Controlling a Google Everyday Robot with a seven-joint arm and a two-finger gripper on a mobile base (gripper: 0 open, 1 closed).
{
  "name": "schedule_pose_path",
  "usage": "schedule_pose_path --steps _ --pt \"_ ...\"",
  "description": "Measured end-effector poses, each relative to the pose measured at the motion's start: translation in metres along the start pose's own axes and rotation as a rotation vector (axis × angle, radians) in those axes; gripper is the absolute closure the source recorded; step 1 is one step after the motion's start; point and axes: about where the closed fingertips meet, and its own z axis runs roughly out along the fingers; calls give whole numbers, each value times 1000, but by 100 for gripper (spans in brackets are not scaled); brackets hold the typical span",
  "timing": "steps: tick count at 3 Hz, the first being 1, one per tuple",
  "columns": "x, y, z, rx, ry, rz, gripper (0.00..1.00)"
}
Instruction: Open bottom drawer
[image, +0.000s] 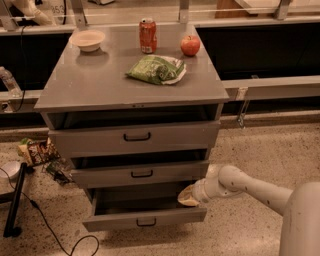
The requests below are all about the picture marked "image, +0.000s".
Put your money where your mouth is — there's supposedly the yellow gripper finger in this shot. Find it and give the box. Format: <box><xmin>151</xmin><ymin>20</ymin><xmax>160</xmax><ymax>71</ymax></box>
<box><xmin>178</xmin><ymin>185</ymin><xmax>199</xmax><ymax>207</ymax></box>

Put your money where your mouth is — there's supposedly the grey bottom drawer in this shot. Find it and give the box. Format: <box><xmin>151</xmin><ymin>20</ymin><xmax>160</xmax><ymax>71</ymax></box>
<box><xmin>83</xmin><ymin>181</ymin><xmax>207</xmax><ymax>232</ymax></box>

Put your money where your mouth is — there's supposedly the grey drawer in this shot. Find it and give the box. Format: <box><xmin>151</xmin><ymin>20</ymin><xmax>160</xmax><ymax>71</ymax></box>
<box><xmin>71</xmin><ymin>160</ymin><xmax>209</xmax><ymax>188</ymax></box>
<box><xmin>83</xmin><ymin>181</ymin><xmax>207</xmax><ymax>232</ymax></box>
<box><xmin>49</xmin><ymin>121</ymin><xmax>220</xmax><ymax>158</ymax></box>

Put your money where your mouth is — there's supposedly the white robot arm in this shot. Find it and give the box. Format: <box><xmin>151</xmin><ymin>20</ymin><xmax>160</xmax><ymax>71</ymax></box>
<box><xmin>177</xmin><ymin>165</ymin><xmax>320</xmax><ymax>256</ymax></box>

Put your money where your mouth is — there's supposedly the grey middle drawer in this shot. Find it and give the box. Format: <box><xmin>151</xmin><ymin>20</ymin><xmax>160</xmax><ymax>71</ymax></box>
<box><xmin>71</xmin><ymin>160</ymin><xmax>209</xmax><ymax>188</ymax></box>

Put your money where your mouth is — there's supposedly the grey drawer cabinet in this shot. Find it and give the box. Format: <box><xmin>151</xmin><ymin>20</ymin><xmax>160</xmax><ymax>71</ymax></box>
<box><xmin>34</xmin><ymin>23</ymin><xmax>231</xmax><ymax>203</ymax></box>

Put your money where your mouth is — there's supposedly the grey top drawer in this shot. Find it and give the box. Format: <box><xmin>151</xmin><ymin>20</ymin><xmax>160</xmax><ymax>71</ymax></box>
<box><xmin>49</xmin><ymin>121</ymin><xmax>220</xmax><ymax>158</ymax></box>

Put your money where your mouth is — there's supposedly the green chip bag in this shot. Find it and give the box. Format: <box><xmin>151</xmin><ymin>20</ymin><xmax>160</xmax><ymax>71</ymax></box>
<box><xmin>126</xmin><ymin>55</ymin><xmax>186</xmax><ymax>85</ymax></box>

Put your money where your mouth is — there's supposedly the dark green wrapper on floor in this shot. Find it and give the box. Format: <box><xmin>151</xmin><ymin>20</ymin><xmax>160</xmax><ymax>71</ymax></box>
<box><xmin>45</xmin><ymin>159</ymin><xmax>72</xmax><ymax>186</ymax></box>

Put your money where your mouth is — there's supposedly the red apple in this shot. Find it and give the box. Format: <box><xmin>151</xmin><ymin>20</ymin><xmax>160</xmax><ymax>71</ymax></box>
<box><xmin>180</xmin><ymin>35</ymin><xmax>200</xmax><ymax>57</ymax></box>

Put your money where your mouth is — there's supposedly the brown snack bag on floor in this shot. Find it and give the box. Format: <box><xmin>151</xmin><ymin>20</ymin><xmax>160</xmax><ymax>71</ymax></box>
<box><xmin>17</xmin><ymin>138</ymin><xmax>60</xmax><ymax>166</ymax></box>

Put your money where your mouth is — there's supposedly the black stand leg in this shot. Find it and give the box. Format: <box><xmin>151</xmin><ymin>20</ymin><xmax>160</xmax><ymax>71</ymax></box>
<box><xmin>0</xmin><ymin>163</ymin><xmax>27</xmax><ymax>238</ymax></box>

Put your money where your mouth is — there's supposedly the orange soda can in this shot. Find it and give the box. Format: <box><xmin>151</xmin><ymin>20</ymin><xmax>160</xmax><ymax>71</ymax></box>
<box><xmin>139</xmin><ymin>17</ymin><xmax>157</xmax><ymax>54</ymax></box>

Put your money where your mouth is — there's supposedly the white round floor base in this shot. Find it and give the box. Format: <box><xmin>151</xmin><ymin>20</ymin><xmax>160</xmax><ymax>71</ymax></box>
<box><xmin>0</xmin><ymin>161</ymin><xmax>20</xmax><ymax>180</ymax></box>

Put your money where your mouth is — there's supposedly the white bowl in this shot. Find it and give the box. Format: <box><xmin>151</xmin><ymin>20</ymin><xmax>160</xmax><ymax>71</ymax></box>
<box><xmin>69</xmin><ymin>30</ymin><xmax>105</xmax><ymax>52</ymax></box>

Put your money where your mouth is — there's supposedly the clear plastic bottle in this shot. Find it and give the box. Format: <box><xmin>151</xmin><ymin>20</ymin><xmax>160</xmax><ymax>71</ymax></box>
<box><xmin>0</xmin><ymin>66</ymin><xmax>22</xmax><ymax>98</ymax></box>

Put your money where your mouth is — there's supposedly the black floor cable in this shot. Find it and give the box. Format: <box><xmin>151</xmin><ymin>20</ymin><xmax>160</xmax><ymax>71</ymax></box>
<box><xmin>0</xmin><ymin>166</ymin><xmax>101</xmax><ymax>256</ymax></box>

